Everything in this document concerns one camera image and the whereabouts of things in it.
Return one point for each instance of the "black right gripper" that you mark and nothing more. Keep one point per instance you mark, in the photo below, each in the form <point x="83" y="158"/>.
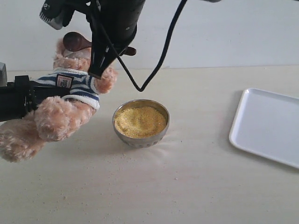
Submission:
<point x="115" y="18"/>

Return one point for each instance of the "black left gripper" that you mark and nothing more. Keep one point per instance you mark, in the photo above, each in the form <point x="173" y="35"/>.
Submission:
<point x="20" y="97"/>

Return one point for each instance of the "beige teddy bear striped sweater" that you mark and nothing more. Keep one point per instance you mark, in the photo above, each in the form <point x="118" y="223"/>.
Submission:
<point x="56" y="118"/>

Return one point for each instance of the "dark red wooden spoon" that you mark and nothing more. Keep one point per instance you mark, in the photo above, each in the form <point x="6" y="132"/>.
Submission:
<point x="75" y="45"/>

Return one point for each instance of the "steel bowl of yellow grain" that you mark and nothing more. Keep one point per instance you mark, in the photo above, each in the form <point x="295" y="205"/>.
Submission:
<point x="141" y="123"/>

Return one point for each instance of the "white rectangular plastic tray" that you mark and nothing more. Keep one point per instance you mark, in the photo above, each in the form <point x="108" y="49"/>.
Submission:
<point x="266" y="124"/>

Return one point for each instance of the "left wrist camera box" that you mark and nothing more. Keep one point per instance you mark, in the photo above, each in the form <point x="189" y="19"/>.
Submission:
<point x="3" y="75"/>

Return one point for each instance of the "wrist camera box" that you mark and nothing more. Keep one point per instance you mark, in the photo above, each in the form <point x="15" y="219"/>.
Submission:
<point x="53" y="13"/>
<point x="3" y="75"/>

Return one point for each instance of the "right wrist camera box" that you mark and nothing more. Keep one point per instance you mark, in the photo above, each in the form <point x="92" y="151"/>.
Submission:
<point x="53" y="13"/>

